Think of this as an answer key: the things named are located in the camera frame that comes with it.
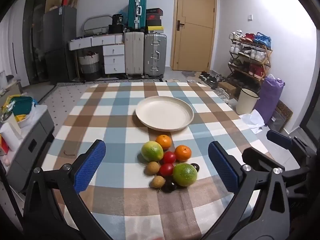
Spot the white drawer desk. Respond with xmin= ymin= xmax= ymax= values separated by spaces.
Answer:
xmin=69 ymin=34 xmax=125 ymax=75

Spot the wooden shoe rack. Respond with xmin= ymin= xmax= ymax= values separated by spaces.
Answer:
xmin=228 ymin=30 xmax=273 ymax=90

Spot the yellow-green citrus fruit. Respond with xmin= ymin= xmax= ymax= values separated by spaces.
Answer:
xmin=141 ymin=141 xmax=164 ymax=162

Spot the green citrus fruit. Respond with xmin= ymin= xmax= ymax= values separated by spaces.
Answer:
xmin=173 ymin=163 xmax=198 ymax=187

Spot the black bag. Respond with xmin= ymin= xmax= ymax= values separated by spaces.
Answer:
xmin=112 ymin=14 xmax=125 ymax=27

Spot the white bucket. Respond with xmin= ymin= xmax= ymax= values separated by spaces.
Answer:
xmin=236 ymin=88 xmax=260 ymax=115

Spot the black white patterned rug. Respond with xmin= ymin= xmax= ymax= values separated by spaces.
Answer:
xmin=32 ymin=79 xmax=160 ymax=120

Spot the small cardboard box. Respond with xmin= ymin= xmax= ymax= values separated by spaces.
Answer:
xmin=217 ymin=81 xmax=237 ymax=95

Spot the checked tablecloth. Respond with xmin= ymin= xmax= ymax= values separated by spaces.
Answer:
xmin=40 ymin=81 xmax=275 ymax=240

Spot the small brown round fruit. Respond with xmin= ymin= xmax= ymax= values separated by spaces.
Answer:
xmin=146 ymin=161 xmax=160 ymax=176
xmin=150 ymin=176 xmax=165 ymax=189

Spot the teal suitcase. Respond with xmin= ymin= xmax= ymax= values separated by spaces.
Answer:
xmin=128 ymin=0 xmax=147 ymax=33

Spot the woven laundry basket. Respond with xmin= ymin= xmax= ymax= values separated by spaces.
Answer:
xmin=79 ymin=51 xmax=100 ymax=80

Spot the tan wooden door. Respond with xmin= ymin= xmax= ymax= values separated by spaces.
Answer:
xmin=170 ymin=0 xmax=223 ymax=72

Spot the orange mandarin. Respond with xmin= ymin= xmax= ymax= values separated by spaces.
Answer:
xmin=174 ymin=145 xmax=192 ymax=162
xmin=155 ymin=134 xmax=172 ymax=150

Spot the beige suitcase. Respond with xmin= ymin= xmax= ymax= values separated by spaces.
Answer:
xmin=124 ymin=31 xmax=145 ymax=78

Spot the cream round plate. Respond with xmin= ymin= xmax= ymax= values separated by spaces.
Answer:
xmin=135 ymin=96 xmax=194 ymax=132

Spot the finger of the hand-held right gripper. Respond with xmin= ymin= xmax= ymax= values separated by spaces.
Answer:
xmin=242 ymin=147 xmax=285 ymax=174
xmin=266 ymin=129 xmax=304 ymax=153

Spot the grey side cabinet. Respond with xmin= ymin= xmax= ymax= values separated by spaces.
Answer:
xmin=0 ymin=104 xmax=55 ymax=193

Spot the purple bag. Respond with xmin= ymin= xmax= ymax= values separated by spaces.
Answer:
xmin=254 ymin=74 xmax=285 ymax=125

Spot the silver suitcase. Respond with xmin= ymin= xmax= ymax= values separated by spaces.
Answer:
xmin=144 ymin=33 xmax=167 ymax=78

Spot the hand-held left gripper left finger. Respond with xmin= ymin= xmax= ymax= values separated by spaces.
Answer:
xmin=24 ymin=139 xmax=112 ymax=240

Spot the white crumpled paper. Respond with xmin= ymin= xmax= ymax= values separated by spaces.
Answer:
xmin=240 ymin=110 xmax=265 ymax=134

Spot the green yellow bag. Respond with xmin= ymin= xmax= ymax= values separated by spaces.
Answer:
xmin=2 ymin=95 xmax=35 ymax=120

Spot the pile of shoes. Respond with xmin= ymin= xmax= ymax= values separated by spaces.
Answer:
xmin=199 ymin=71 xmax=225 ymax=88

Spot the curved metal tube frame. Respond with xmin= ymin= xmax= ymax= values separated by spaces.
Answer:
xmin=82 ymin=14 xmax=114 ymax=34

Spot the red tomato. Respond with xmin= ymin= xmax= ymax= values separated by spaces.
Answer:
xmin=159 ymin=163 xmax=175 ymax=177
xmin=162 ymin=151 xmax=177 ymax=165

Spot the brown doormat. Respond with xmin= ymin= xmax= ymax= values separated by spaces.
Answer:
xmin=275 ymin=100 xmax=293 ymax=130

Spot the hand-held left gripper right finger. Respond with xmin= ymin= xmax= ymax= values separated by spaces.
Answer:
xmin=200 ymin=141 xmax=292 ymax=240

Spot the dark glass wardrobe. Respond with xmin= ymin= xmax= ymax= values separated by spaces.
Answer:
xmin=22 ymin=0 xmax=63 ymax=85

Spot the grey refrigerator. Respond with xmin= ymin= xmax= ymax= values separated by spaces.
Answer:
xmin=43 ymin=6 xmax=77 ymax=83

